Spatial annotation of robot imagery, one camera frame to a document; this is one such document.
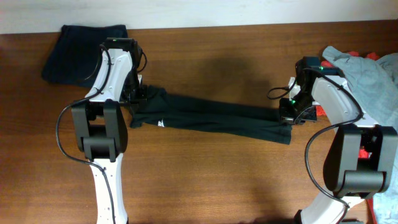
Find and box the dark green t-shirt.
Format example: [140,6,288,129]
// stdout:
[129,86,292,145]

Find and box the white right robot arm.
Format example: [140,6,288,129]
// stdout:
[279,57,397,224]

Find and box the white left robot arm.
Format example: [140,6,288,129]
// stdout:
[70,37,147,224]

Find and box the red t-shirt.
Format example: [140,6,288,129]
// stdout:
[321,51,380,224]

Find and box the folded navy blue garment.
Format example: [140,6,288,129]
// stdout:
[41,25,128,88]

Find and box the light blue grey t-shirt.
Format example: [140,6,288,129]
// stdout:
[322,46,397,223]

